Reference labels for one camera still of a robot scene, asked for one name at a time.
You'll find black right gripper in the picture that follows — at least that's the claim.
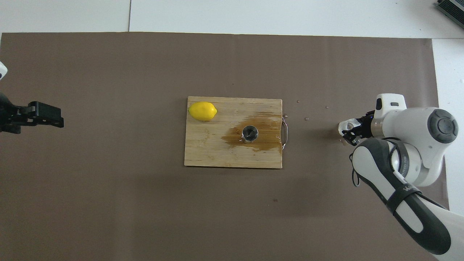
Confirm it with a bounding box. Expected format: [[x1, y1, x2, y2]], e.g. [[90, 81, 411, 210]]
[[342, 111, 376, 146]]

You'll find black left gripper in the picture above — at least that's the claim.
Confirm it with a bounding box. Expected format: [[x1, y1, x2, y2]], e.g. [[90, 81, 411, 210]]
[[0, 92, 65, 134]]

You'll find steel double jigger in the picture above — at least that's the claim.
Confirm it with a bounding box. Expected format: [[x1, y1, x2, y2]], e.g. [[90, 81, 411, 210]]
[[241, 125, 259, 145]]

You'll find yellow lemon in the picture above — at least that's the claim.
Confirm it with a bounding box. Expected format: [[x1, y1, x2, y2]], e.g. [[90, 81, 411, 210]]
[[188, 101, 218, 122]]

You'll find crinkled clear plastic cup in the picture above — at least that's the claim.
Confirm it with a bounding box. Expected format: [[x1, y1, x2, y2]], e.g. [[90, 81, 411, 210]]
[[338, 118, 359, 137]]

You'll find brown paper table mat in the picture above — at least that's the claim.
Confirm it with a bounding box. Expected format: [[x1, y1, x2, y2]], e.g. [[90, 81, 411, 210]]
[[0, 32, 455, 261]]

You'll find wooden cutting board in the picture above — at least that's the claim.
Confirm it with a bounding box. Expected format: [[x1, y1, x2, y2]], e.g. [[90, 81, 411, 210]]
[[184, 96, 289, 169]]

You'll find black ridged device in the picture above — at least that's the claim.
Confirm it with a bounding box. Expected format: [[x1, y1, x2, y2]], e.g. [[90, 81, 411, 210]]
[[436, 0, 464, 20]]

